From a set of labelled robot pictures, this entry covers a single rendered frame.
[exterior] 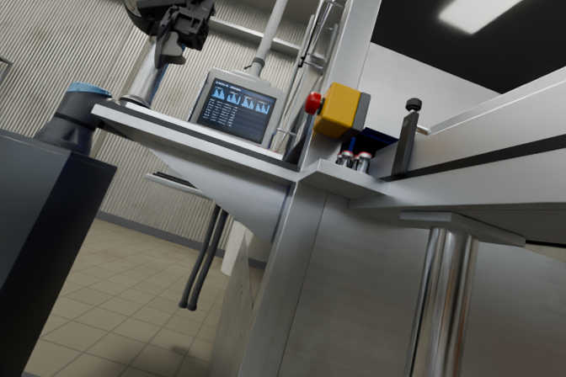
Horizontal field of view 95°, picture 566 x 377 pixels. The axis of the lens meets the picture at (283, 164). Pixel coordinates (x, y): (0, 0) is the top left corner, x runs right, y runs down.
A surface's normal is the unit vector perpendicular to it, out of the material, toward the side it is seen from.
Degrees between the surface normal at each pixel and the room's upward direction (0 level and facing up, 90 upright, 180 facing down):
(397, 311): 90
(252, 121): 90
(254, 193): 90
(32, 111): 90
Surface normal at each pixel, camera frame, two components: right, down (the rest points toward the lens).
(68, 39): 0.08, -0.19
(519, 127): -0.94, -0.32
